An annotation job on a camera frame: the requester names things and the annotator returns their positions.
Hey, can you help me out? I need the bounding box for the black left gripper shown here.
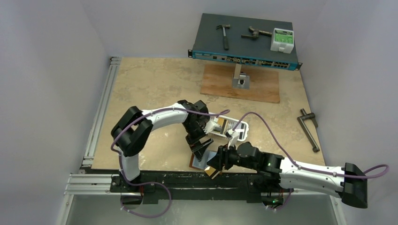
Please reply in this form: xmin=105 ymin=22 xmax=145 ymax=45
xmin=183 ymin=121 xmax=213 ymax=161

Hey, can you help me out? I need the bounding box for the gold striped credit card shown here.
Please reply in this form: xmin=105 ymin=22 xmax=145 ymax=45
xmin=204 ymin=166 xmax=222 ymax=180
xmin=217 ymin=117 xmax=227 ymax=132

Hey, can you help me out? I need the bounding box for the brown leather card holder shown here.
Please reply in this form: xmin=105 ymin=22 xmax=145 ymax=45
xmin=189 ymin=150 xmax=216 ymax=171

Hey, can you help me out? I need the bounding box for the white plastic basket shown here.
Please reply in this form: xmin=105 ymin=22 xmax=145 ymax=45
xmin=210 ymin=115 xmax=249 ymax=142

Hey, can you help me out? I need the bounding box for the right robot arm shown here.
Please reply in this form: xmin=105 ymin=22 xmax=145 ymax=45
xmin=207 ymin=142 xmax=368 ymax=209

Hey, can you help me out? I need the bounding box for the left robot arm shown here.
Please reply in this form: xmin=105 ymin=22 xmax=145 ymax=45
xmin=111 ymin=100 xmax=213 ymax=192

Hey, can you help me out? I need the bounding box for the plywood base board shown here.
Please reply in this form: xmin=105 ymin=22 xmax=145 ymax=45
xmin=200 ymin=64 xmax=280 ymax=104

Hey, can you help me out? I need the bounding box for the small hammer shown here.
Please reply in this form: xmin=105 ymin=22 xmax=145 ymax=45
xmin=216 ymin=24 xmax=230 ymax=51

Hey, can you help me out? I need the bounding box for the white green electrical module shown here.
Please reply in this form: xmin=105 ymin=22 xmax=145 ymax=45
xmin=270 ymin=28 xmax=295 ymax=54

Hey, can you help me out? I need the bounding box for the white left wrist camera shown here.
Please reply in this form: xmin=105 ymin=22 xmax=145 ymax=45
xmin=205 ymin=117 xmax=226 ymax=135

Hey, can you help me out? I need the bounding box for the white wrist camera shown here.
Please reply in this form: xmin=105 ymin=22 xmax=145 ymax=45
xmin=225 ymin=129 xmax=240 ymax=150
xmin=205 ymin=117 xmax=226 ymax=135

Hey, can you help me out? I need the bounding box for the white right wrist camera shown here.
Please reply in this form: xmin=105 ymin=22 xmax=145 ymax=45
xmin=225 ymin=129 xmax=240 ymax=150

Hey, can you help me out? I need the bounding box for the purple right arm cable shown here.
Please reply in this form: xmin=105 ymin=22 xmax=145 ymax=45
xmin=231 ymin=112 xmax=390 ymax=181

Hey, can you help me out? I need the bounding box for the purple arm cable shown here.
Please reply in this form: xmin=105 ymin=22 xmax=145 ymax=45
xmin=231 ymin=112 xmax=390 ymax=181
xmin=110 ymin=108 xmax=231 ymax=184

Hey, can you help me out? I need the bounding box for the silver metal stand bracket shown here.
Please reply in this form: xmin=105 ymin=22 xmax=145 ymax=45
xmin=232 ymin=64 xmax=250 ymax=90

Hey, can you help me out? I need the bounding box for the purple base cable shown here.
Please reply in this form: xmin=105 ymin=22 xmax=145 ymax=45
xmin=120 ymin=181 xmax=173 ymax=218

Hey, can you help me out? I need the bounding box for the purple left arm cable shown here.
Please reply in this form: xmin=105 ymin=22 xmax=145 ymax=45
xmin=110 ymin=108 xmax=231 ymax=184

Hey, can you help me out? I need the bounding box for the metal T-handle tool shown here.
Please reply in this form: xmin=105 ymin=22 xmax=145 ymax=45
xmin=297 ymin=108 xmax=320 ymax=153

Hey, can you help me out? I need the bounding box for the aluminium frame rail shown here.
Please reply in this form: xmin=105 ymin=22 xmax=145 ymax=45
xmin=81 ymin=56 xmax=122 ymax=168

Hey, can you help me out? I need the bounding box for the blue network switch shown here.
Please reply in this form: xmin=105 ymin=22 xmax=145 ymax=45
xmin=188 ymin=13 xmax=302 ymax=71

